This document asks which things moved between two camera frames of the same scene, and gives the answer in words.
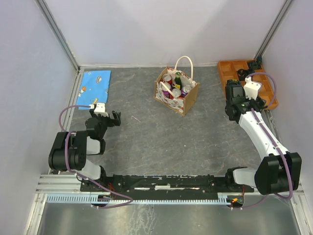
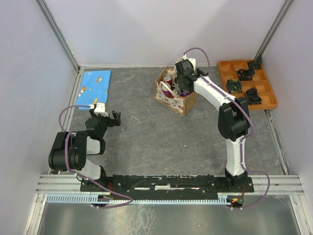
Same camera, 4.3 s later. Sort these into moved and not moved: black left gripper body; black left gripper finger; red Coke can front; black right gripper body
Moved: black right gripper body
Not moved: red Coke can front; black left gripper body; black left gripper finger
